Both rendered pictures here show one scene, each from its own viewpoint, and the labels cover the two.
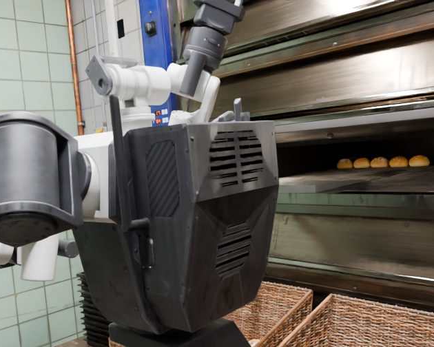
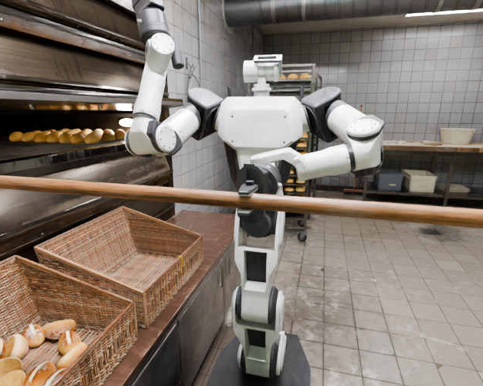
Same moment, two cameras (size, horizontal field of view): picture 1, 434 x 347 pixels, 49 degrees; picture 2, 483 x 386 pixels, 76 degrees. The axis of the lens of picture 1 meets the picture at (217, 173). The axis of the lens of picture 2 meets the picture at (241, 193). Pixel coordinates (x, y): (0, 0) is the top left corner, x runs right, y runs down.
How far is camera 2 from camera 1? 173 cm
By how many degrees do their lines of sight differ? 119
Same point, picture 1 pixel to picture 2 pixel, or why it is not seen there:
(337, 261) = (33, 217)
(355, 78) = (25, 60)
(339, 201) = (24, 166)
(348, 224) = not seen: hidden behind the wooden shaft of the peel
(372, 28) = (34, 24)
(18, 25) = not seen: outside the picture
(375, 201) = (51, 160)
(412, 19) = (59, 32)
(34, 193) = not seen: hidden behind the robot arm
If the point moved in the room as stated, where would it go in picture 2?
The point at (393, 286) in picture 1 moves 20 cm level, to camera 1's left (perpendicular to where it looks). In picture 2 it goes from (68, 217) to (70, 231)
